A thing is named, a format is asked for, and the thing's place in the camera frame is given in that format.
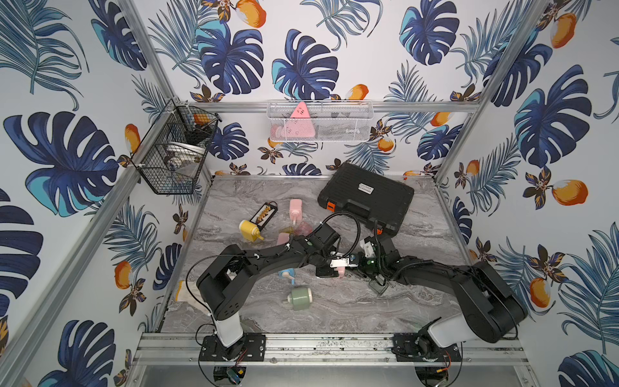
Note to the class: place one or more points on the black wire basket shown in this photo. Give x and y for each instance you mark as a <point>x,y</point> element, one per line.
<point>171,158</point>

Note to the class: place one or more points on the white wire mesh basket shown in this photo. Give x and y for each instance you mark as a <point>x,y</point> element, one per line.
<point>320,121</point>

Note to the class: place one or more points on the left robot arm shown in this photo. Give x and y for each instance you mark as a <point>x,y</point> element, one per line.
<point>227,282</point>

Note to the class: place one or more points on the green transparent tray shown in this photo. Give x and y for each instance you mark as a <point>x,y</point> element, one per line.
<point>378,287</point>

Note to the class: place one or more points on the green pencil sharpener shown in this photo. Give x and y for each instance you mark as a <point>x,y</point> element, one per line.
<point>300,298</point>

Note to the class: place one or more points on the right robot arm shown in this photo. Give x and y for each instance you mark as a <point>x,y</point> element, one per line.
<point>489,308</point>

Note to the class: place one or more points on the yellow pencil sharpener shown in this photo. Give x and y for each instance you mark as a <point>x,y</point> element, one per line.
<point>250,231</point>

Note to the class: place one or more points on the blue pencil sharpener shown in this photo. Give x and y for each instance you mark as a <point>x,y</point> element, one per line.
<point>288,274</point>

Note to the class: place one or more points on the black yellow small box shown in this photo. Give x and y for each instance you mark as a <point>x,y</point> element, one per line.
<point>263,216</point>

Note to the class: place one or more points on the black plastic tool case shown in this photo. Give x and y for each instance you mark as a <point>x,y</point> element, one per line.
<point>375,200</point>

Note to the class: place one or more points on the white work glove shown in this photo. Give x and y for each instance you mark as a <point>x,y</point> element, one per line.
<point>182,292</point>

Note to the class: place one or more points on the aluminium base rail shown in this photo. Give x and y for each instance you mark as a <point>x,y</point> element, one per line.
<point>323,349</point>

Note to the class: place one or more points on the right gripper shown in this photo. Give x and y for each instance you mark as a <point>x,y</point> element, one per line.
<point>359,260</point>

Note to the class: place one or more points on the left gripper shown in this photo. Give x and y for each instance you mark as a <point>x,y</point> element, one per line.
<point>328,270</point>

